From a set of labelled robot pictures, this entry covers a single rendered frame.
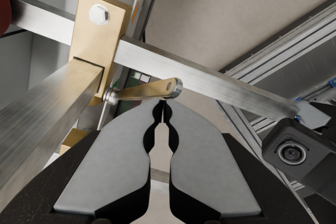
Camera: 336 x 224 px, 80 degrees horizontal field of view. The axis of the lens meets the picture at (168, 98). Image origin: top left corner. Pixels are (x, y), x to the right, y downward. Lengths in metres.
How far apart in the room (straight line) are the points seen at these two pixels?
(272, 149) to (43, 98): 0.21
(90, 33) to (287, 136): 0.23
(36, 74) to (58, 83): 0.41
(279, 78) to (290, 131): 0.89
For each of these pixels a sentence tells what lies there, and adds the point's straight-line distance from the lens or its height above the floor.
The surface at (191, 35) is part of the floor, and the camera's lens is 1.13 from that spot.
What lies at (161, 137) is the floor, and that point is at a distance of 1.42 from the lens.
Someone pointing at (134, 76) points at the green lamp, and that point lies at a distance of 0.44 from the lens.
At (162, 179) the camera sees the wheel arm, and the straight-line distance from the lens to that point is 0.44.
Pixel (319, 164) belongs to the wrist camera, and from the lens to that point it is 0.23.
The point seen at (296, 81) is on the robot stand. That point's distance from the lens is 1.15.
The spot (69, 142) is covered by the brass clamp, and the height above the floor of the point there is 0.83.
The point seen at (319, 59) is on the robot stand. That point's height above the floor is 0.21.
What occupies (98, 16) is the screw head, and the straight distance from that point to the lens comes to 0.23.
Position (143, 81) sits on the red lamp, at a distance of 0.44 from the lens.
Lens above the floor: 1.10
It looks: 62 degrees down
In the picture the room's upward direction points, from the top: 180 degrees clockwise
